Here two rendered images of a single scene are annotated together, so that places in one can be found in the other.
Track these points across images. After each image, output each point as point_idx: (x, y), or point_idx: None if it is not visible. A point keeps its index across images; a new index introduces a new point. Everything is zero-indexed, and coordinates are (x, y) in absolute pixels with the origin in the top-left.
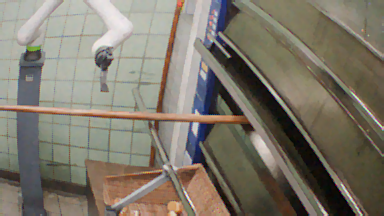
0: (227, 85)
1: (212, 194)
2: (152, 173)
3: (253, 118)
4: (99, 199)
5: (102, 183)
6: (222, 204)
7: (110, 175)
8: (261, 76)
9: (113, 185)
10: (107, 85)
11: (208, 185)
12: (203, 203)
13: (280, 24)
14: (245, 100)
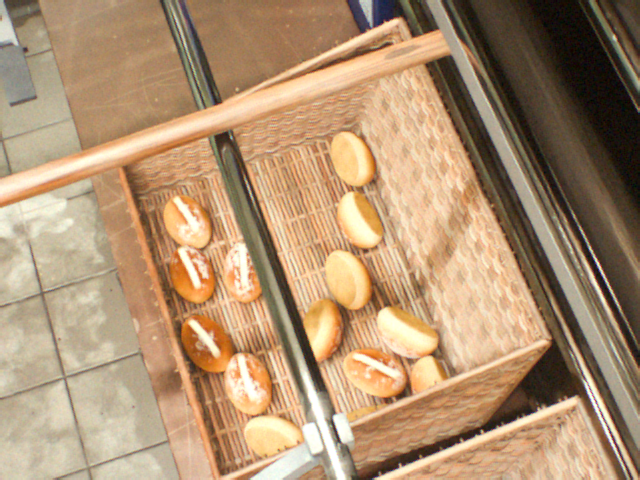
0: (471, 81)
1: (464, 179)
2: (266, 88)
3: (612, 370)
4: (116, 209)
5: (116, 106)
6: (507, 256)
7: (137, 45)
8: (618, 53)
9: (153, 97)
10: (22, 50)
11: (443, 127)
12: (440, 190)
13: None
14: (563, 246)
